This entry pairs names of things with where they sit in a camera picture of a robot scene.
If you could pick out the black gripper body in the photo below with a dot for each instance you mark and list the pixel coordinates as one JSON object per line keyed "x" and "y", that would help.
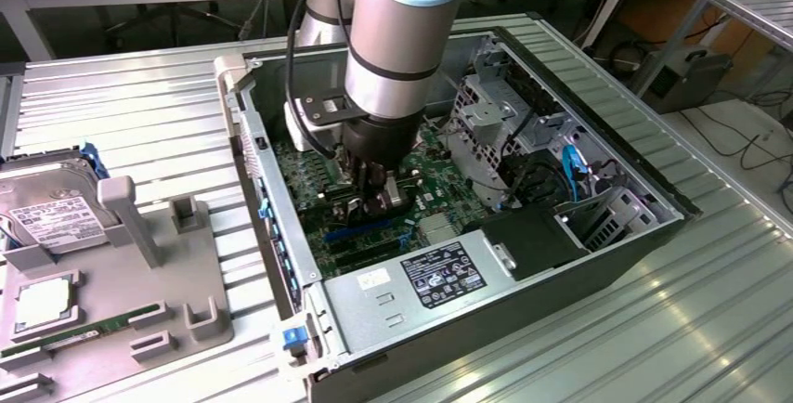
{"x": 380, "y": 143}

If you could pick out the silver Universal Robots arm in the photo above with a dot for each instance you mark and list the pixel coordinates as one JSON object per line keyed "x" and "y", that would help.
{"x": 396, "y": 27}

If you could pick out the installed RAM stick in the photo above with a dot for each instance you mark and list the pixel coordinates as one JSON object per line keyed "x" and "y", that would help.
{"x": 331, "y": 195}

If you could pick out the green motherboard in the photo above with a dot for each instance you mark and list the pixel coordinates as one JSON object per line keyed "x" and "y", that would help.
{"x": 309, "y": 175}

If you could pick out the blue expansion slot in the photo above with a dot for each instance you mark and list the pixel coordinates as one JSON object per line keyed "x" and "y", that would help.
{"x": 343, "y": 235}

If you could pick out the silver chipset heat sink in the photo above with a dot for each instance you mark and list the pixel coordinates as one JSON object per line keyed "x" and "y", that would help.
{"x": 438, "y": 230}

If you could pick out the metal drive cage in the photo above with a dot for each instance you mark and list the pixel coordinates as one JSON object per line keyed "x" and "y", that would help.
{"x": 488, "y": 115}

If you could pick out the grey power supply unit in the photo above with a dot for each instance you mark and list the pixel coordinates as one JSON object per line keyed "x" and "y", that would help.
{"x": 383, "y": 310}

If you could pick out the black plastic air shroud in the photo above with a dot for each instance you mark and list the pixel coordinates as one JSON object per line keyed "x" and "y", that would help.
{"x": 526, "y": 240}

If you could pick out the blue case latch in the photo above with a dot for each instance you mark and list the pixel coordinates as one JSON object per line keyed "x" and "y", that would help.
{"x": 292, "y": 338}

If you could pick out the open black PC case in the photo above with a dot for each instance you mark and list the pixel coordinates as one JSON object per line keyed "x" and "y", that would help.
{"x": 619, "y": 254}

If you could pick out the black tripod stand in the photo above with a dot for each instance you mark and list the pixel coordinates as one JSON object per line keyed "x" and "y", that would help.
{"x": 179, "y": 15}

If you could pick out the blue disk carrier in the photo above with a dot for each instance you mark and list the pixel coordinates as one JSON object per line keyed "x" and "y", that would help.
{"x": 92, "y": 161}

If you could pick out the grey parts rack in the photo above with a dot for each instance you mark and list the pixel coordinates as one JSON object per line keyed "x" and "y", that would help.
{"x": 111, "y": 291}

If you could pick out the hard disk with label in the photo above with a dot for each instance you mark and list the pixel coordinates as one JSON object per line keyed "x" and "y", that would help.
{"x": 56, "y": 217}

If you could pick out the black box on floor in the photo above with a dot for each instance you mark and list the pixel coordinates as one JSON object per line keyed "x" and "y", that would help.
{"x": 694, "y": 80}

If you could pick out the green RAM stick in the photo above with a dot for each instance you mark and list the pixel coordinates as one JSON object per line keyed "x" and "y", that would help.
{"x": 73, "y": 335}

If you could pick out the silver CPU chip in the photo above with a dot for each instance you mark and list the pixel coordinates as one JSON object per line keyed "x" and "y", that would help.
{"x": 44, "y": 303}

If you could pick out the metal slat side table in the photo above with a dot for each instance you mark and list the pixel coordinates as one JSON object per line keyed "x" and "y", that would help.
{"x": 749, "y": 8}

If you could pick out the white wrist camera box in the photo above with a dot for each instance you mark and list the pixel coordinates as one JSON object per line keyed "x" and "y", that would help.
{"x": 303, "y": 129}

